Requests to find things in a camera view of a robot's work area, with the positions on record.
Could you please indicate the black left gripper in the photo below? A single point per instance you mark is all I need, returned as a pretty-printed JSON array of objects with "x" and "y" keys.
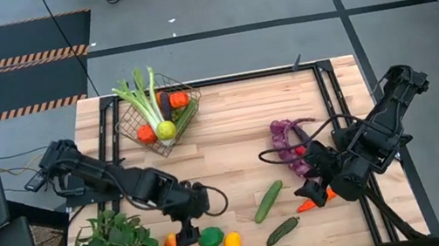
[{"x": 186, "y": 203}]

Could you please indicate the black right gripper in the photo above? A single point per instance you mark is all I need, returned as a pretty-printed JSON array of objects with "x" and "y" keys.
[{"x": 323, "y": 161}]

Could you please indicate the orange carrot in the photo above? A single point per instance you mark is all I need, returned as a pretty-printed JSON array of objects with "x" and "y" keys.
[{"x": 305, "y": 205}]

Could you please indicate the light green cucumber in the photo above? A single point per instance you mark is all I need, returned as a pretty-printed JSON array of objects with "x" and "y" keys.
[{"x": 268, "y": 202}]

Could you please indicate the dark green wrinkled cucumber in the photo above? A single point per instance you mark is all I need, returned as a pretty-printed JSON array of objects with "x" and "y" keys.
[{"x": 283, "y": 231}]

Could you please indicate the purple grape bunch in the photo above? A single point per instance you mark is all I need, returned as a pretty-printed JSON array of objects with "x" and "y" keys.
[{"x": 279, "y": 140}]

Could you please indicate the light green apple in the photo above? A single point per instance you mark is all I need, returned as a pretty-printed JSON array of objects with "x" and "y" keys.
[{"x": 166, "y": 130}]

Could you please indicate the reddish orange tangerine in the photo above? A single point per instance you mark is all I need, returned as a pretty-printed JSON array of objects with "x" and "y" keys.
[{"x": 146, "y": 134}]

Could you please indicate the green grape bunch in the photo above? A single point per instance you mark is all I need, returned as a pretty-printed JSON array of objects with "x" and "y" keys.
[{"x": 176, "y": 114}]

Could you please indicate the green white leek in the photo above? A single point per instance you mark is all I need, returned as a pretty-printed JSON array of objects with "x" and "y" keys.
[{"x": 146, "y": 108}]

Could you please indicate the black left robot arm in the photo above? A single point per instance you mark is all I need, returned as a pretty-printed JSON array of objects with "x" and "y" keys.
[{"x": 99, "y": 173}]

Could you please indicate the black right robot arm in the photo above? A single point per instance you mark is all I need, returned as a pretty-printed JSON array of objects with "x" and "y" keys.
[{"x": 394, "y": 113}]

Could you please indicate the red chili pepper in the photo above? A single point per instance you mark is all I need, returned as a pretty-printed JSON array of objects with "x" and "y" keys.
[{"x": 300, "y": 150}]

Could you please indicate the green long vegetable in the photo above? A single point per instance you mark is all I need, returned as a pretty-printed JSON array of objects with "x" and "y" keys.
[{"x": 187, "y": 117}]

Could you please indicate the dark purple eggplant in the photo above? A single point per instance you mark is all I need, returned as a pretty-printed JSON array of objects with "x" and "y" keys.
[{"x": 166, "y": 107}]

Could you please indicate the black handheld device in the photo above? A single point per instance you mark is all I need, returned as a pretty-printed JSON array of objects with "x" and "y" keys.
[{"x": 34, "y": 182}]

